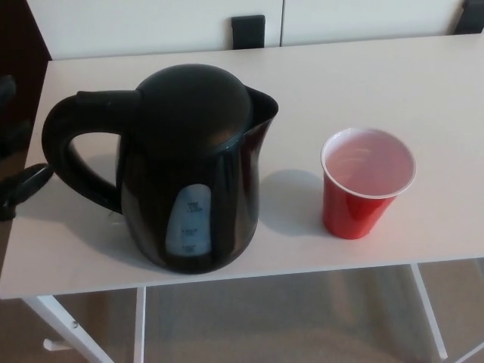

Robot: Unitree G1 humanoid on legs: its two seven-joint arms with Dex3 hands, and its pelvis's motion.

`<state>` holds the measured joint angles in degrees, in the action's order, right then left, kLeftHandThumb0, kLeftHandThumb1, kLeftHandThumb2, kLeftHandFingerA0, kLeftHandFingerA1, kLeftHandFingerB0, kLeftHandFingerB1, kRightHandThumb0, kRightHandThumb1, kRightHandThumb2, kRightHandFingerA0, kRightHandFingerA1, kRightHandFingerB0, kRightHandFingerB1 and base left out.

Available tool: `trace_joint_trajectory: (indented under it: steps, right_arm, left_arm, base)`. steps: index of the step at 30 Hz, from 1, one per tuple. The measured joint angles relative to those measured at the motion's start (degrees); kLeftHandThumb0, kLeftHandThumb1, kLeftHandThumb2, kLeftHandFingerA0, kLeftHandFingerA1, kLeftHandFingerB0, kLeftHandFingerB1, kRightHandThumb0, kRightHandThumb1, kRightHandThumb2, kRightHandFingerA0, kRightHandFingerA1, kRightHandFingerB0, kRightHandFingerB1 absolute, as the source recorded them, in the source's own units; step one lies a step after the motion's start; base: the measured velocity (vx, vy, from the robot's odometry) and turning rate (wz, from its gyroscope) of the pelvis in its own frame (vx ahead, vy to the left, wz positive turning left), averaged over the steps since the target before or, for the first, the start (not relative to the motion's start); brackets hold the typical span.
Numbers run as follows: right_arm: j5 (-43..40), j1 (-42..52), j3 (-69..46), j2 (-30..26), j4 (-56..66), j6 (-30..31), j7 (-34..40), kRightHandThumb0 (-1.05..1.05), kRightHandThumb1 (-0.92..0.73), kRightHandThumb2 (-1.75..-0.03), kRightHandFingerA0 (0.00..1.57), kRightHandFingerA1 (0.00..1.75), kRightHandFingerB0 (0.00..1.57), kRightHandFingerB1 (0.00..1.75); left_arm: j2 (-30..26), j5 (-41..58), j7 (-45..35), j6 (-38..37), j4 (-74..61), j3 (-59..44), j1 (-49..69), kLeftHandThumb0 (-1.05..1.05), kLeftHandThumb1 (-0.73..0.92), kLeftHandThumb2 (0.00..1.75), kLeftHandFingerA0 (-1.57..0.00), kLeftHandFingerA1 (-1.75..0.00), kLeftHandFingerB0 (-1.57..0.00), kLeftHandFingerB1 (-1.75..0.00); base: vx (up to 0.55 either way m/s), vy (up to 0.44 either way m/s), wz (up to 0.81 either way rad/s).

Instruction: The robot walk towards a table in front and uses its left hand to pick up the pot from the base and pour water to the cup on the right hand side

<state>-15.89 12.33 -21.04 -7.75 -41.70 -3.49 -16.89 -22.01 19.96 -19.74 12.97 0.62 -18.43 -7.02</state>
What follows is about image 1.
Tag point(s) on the black electric kettle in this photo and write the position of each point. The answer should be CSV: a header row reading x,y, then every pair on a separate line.
x,y
189,151

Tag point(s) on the red plastic cup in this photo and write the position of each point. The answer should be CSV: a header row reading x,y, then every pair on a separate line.
x,y
351,215

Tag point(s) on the white cabinet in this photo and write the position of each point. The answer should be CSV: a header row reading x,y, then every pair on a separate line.
x,y
151,22

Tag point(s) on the white table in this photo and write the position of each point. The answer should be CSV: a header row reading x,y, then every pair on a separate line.
x,y
359,75

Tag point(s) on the white hook on table leg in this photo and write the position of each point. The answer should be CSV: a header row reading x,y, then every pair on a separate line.
x,y
52,343

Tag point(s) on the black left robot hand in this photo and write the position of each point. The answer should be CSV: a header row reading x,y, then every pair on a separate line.
x,y
26,181

